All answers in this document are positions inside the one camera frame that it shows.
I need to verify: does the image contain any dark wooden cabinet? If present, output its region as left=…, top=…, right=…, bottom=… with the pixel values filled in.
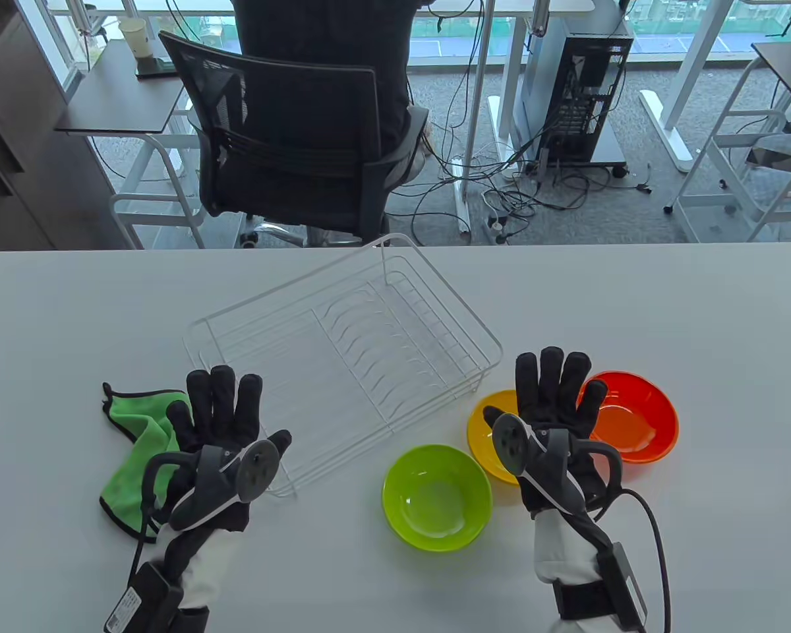
left=0, top=13, right=136, bottom=251

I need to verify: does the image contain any black computer tower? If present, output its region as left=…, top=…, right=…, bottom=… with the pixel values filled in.
left=513, top=0, right=633, bottom=166

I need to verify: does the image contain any person's right hand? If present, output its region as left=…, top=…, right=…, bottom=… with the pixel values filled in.
left=483, top=346, right=610, bottom=522

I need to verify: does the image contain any yellow plastic bowl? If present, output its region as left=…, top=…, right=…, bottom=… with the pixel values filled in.
left=467, top=389, right=535, bottom=487

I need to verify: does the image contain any white paper cup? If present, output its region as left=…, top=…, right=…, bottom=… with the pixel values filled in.
left=119, top=18, right=151, bottom=61

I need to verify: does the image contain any green hand towel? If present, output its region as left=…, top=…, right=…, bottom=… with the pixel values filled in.
left=100, top=382, right=192, bottom=543

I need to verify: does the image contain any white wire dish rack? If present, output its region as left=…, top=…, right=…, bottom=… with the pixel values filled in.
left=183, top=233, right=504, bottom=497

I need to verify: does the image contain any white metal cart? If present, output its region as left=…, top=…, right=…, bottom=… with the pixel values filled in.
left=664, top=109, right=791, bottom=243

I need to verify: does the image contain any gray wheeled computer stand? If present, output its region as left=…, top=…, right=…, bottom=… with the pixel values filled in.
left=531, top=122, right=631, bottom=177

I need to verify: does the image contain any person's left hand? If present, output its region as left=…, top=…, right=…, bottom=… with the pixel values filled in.
left=158, top=365, right=293, bottom=536

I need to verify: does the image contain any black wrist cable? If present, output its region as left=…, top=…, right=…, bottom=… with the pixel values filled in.
left=606, top=487, right=672, bottom=633
left=127, top=455, right=172, bottom=588

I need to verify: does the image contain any black tracking controller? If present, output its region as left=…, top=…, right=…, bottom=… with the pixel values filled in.
left=142, top=440, right=281, bottom=531
left=491, top=414, right=624, bottom=515

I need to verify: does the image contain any person's left forearm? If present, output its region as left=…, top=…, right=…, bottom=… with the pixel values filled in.
left=105, top=524, right=251, bottom=633

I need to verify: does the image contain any red plastic bowl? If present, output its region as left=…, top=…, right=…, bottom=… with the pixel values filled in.
left=577, top=371, right=680, bottom=464

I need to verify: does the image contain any black battery pack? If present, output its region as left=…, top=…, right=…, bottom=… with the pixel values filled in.
left=597, top=542, right=648, bottom=630
left=104, top=562, right=185, bottom=633

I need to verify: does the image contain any tangle of black cables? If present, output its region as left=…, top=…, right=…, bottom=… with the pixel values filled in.
left=412, top=132, right=653, bottom=246

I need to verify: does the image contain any black mesh office chair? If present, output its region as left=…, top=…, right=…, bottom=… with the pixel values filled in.
left=158, top=31, right=430, bottom=248

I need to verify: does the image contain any white standing desk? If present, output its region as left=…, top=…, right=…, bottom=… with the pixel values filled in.
left=639, top=0, right=739, bottom=173
left=428, top=0, right=597, bottom=235

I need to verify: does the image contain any dark top side table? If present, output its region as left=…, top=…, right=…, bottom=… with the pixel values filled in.
left=54, top=41, right=206, bottom=250

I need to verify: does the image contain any green plastic bowl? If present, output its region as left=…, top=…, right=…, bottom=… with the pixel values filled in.
left=382, top=445, right=493, bottom=553

